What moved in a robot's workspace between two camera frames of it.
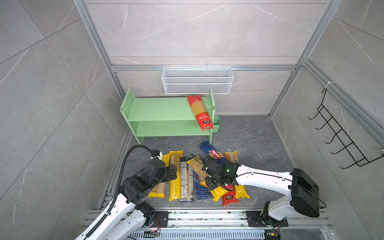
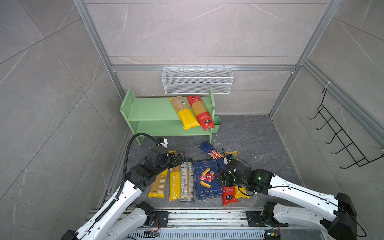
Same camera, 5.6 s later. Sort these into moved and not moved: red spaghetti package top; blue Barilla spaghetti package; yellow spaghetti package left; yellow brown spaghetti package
Moved: yellow brown spaghetti package
Not moved: yellow spaghetti package left; blue Barilla spaghetti package; red spaghetti package top
